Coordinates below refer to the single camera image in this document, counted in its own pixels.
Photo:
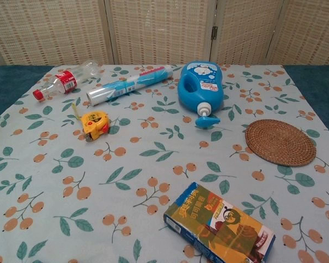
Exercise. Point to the yellow tape measure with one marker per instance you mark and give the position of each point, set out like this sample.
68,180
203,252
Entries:
94,123

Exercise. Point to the fruit leaf print tablecloth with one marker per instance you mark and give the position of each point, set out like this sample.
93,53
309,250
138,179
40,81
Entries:
131,161

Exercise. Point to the blue pump detergent bottle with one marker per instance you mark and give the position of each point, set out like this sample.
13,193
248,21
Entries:
203,90

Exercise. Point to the blue white plastic wrap roll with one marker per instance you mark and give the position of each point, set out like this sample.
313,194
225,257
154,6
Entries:
126,84

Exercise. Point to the woven folding screen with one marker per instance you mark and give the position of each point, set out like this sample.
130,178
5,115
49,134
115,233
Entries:
159,30

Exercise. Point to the yellow green snack box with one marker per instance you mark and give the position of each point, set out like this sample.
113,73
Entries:
216,227

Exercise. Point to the clear plastic bottle red label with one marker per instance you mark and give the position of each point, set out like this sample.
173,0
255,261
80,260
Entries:
66,80

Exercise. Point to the metal screen hinge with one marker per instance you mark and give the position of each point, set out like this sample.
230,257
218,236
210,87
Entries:
214,33

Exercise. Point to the round woven rattan coaster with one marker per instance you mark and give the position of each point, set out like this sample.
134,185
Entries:
281,142

